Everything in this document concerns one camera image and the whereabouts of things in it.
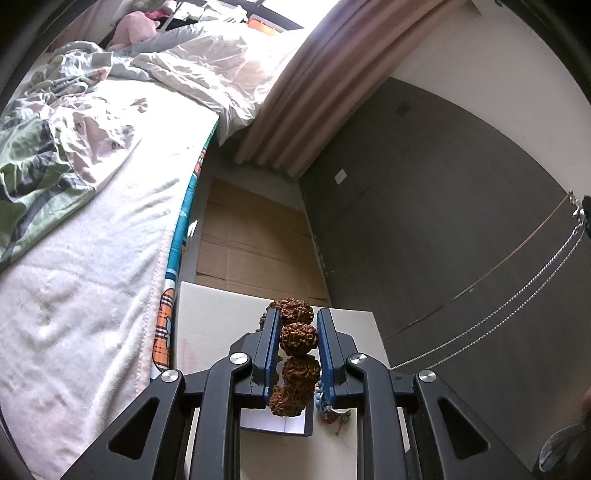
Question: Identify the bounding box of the white wall socket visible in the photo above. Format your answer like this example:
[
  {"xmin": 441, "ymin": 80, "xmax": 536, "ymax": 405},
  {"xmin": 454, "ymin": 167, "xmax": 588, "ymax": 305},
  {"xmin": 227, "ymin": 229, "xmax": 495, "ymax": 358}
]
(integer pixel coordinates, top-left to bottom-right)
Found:
[{"xmin": 335, "ymin": 169, "xmax": 348, "ymax": 185}]

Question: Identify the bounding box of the silver chain necklace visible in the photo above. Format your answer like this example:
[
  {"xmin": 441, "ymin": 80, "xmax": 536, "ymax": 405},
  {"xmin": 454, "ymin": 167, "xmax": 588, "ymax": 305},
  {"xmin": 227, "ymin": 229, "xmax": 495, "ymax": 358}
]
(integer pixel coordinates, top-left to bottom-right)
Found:
[{"xmin": 389, "ymin": 189, "xmax": 590, "ymax": 371}]

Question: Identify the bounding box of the brown rudraksha bead bracelet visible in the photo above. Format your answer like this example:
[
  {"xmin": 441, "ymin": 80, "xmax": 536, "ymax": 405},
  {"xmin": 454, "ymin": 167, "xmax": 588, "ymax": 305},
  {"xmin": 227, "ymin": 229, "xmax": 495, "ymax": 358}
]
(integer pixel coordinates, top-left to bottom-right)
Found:
[{"xmin": 257, "ymin": 297, "xmax": 323, "ymax": 418}]

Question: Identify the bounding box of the green patterned quilt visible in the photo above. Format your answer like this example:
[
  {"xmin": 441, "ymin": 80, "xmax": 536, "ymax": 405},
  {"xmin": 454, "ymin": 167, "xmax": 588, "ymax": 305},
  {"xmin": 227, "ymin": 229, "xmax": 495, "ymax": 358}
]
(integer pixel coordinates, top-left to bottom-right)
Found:
[{"xmin": 1, "ymin": 41, "xmax": 146, "ymax": 268}]

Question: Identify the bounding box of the bed with white blanket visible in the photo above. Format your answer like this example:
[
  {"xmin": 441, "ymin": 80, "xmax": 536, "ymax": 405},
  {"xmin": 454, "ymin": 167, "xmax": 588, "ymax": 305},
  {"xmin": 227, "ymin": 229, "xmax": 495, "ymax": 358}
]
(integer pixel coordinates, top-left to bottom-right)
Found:
[{"xmin": 1, "ymin": 79, "xmax": 218, "ymax": 479}]

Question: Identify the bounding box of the black jewelry box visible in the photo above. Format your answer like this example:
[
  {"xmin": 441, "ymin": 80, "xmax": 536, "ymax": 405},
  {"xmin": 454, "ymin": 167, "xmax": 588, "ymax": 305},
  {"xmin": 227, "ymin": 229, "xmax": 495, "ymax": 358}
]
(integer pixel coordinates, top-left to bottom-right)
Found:
[{"xmin": 240, "ymin": 406, "xmax": 314, "ymax": 437}]

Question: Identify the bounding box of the pink beige curtain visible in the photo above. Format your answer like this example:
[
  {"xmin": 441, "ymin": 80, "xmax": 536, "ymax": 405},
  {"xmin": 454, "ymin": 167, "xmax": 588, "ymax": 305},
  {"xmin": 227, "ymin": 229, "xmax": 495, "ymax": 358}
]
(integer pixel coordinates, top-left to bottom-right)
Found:
[{"xmin": 235, "ymin": 0, "xmax": 462, "ymax": 178}]

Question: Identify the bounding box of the pink plush toy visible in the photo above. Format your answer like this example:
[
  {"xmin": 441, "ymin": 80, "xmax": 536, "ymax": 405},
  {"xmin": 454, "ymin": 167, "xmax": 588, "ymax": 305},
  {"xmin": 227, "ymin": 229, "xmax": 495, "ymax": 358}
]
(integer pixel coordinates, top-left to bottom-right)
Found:
[{"xmin": 106, "ymin": 11, "xmax": 158, "ymax": 51}]

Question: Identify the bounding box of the teal cartoon bed sheet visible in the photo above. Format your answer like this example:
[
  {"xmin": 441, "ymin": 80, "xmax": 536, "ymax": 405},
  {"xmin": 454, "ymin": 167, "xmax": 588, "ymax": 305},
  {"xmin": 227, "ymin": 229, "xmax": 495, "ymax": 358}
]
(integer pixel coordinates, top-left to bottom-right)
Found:
[{"xmin": 150, "ymin": 124, "xmax": 217, "ymax": 380}]

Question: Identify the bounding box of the flattened cardboard sheet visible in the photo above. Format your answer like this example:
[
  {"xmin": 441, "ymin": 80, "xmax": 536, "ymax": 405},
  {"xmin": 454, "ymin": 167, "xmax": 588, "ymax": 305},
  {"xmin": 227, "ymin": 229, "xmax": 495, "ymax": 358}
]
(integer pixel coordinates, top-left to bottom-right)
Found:
[{"xmin": 195, "ymin": 179, "xmax": 331, "ymax": 306}]

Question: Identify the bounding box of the white pillow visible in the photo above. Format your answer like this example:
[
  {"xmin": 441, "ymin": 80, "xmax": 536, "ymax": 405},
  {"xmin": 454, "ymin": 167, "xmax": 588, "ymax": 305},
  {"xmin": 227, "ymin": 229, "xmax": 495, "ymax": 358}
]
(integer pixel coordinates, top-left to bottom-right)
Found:
[{"xmin": 132, "ymin": 21, "xmax": 308, "ymax": 144}]

